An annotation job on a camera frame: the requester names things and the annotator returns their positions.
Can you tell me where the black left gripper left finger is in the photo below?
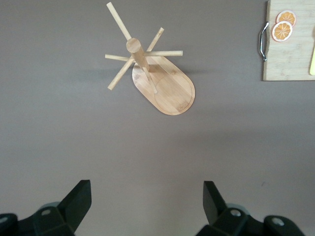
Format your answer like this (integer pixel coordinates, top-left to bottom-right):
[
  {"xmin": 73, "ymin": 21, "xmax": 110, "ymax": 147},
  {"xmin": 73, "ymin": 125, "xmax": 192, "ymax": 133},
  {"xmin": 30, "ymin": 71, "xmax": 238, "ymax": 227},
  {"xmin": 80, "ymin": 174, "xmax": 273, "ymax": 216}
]
[{"xmin": 0, "ymin": 180, "xmax": 92, "ymax": 236}]

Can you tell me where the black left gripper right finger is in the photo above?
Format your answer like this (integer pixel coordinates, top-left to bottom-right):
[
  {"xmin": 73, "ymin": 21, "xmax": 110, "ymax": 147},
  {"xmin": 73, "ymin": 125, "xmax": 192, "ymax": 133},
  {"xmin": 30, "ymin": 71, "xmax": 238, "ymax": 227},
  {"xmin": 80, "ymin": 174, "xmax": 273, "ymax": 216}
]
[{"xmin": 196, "ymin": 181, "xmax": 305, "ymax": 236}]

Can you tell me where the wooden mug tree rack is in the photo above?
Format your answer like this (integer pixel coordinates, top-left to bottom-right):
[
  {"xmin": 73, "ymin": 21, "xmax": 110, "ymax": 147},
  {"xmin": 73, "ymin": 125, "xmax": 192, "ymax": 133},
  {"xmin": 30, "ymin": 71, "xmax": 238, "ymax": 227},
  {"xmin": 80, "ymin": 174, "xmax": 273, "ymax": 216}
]
[{"xmin": 105, "ymin": 1, "xmax": 196, "ymax": 116}]

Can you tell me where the yellow fork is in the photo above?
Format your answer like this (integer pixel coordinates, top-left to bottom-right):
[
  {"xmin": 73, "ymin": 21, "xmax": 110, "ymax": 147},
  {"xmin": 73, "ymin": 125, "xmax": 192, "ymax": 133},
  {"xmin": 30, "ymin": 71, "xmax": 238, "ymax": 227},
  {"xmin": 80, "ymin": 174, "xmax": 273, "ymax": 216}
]
[{"xmin": 309, "ymin": 34, "xmax": 315, "ymax": 75}]

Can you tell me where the orange slice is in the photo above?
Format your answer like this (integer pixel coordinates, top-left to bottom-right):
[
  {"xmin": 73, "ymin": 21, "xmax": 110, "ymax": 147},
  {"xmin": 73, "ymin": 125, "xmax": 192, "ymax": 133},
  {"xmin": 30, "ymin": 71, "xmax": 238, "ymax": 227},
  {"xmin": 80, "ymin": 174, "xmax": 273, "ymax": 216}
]
[
  {"xmin": 271, "ymin": 21, "xmax": 293, "ymax": 42},
  {"xmin": 275, "ymin": 10, "xmax": 297, "ymax": 27}
]

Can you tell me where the bamboo cutting board, metal handle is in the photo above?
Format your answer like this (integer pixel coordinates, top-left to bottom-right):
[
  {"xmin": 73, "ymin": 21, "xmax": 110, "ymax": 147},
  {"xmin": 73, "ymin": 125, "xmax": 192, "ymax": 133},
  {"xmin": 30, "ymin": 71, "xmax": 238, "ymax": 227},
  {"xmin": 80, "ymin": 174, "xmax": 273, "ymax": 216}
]
[{"xmin": 258, "ymin": 0, "xmax": 315, "ymax": 81}]

